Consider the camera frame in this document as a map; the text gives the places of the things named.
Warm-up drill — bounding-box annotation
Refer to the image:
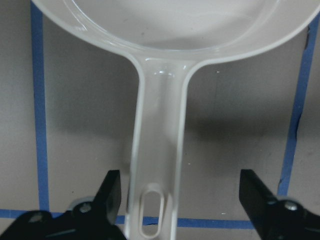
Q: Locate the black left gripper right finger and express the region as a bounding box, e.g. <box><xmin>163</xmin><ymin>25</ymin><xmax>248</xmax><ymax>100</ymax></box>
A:
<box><xmin>239</xmin><ymin>169</ymin><xmax>320</xmax><ymax>240</ymax></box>

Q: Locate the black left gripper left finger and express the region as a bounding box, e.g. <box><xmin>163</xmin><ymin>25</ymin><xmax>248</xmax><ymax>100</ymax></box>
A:
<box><xmin>0</xmin><ymin>170</ymin><xmax>125</xmax><ymax>240</ymax></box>

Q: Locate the beige plastic dustpan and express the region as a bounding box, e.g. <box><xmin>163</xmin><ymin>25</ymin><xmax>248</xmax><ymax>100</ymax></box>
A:
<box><xmin>34</xmin><ymin>0</ymin><xmax>320</xmax><ymax>240</ymax></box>

